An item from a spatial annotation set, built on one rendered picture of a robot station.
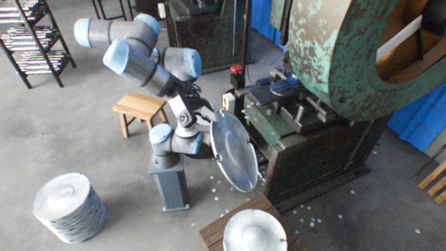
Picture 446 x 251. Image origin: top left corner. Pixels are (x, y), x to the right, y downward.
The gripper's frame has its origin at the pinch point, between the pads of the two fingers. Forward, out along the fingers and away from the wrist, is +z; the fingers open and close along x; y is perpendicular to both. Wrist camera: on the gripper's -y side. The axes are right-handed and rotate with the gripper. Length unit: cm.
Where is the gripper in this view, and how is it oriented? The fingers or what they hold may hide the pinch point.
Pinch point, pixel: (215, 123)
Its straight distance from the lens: 78.0
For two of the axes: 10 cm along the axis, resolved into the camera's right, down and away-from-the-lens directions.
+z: 7.0, 4.6, 5.5
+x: -7.1, 5.6, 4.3
